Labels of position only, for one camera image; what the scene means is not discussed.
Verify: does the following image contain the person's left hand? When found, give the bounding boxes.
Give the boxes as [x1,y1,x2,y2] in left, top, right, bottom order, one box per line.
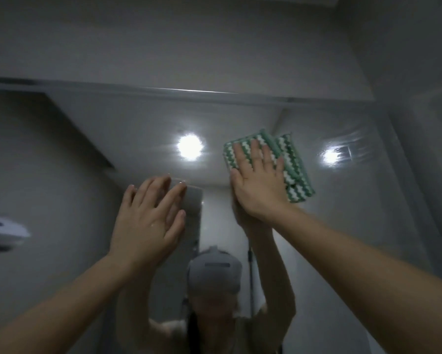
[107,175,188,270]

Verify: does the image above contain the person's right hand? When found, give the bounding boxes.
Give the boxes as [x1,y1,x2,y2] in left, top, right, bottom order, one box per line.
[229,139,292,222]

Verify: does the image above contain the green white striped cleaning cloth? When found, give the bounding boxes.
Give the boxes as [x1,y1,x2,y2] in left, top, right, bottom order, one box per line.
[223,128,316,204]

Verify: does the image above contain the person's left forearm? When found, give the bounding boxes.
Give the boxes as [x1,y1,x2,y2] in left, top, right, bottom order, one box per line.
[0,251,149,354]

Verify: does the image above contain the person's right forearm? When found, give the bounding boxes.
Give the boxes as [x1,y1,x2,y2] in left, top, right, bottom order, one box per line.
[259,206,442,354]

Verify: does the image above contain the round ceiling light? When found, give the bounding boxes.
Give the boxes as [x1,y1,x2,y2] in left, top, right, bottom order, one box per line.
[176,133,204,162]

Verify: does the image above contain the white head-worn headset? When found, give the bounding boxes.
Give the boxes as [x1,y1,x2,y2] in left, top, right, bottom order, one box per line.
[186,246,243,297]

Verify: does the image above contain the large wall mirror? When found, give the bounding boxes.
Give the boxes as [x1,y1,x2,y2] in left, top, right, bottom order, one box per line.
[0,78,442,354]

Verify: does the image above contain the white wall-mounted device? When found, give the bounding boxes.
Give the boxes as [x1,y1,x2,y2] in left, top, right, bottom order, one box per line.
[0,215,32,252]

